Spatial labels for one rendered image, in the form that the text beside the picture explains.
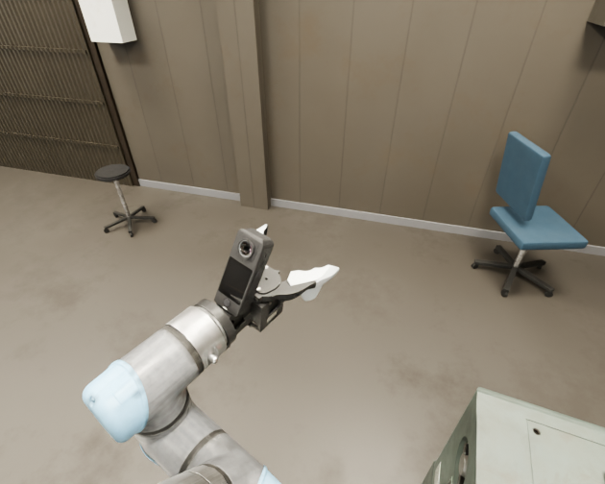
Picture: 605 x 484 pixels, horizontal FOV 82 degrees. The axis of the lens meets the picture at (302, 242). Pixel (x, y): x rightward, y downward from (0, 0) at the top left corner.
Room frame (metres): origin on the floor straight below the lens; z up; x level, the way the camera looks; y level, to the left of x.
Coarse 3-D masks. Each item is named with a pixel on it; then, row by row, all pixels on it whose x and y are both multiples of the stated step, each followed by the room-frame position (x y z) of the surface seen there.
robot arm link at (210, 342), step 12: (192, 312) 0.29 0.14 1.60; (204, 312) 0.29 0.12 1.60; (168, 324) 0.28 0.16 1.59; (180, 324) 0.28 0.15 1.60; (192, 324) 0.28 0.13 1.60; (204, 324) 0.28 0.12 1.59; (216, 324) 0.28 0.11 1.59; (192, 336) 0.26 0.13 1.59; (204, 336) 0.27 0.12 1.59; (216, 336) 0.27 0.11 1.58; (204, 348) 0.26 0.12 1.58; (216, 348) 0.26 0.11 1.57; (204, 360) 0.25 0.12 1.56; (216, 360) 0.25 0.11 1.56
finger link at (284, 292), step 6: (282, 282) 0.36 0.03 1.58; (306, 282) 0.37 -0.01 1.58; (312, 282) 0.37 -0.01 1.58; (282, 288) 0.35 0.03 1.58; (288, 288) 0.35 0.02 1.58; (294, 288) 0.35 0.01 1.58; (300, 288) 0.36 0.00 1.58; (306, 288) 0.36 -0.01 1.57; (276, 294) 0.34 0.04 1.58; (282, 294) 0.34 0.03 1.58; (288, 294) 0.34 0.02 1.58; (294, 294) 0.35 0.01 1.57; (300, 294) 0.35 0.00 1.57; (282, 300) 0.34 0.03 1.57; (288, 300) 0.35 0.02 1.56
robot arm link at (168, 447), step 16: (192, 416) 0.22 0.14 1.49; (160, 432) 0.19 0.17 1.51; (176, 432) 0.19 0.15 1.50; (192, 432) 0.19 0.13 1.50; (208, 432) 0.20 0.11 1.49; (144, 448) 0.19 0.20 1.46; (160, 448) 0.18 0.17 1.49; (176, 448) 0.18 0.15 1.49; (192, 448) 0.18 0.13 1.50; (160, 464) 0.17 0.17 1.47; (176, 464) 0.16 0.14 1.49
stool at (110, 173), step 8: (104, 168) 2.85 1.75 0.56; (112, 168) 2.85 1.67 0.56; (120, 168) 2.85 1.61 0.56; (128, 168) 2.85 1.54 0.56; (96, 176) 2.72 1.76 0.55; (104, 176) 2.70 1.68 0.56; (112, 176) 2.70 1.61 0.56; (120, 176) 2.72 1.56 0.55; (120, 192) 2.80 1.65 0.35; (120, 200) 2.80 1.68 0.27; (128, 208) 2.81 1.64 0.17; (144, 208) 3.03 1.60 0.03; (128, 216) 2.79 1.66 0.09; (136, 216) 2.81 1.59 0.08; (144, 216) 2.82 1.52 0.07; (152, 216) 2.84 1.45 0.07; (112, 224) 2.70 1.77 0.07; (128, 224) 2.69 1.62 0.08
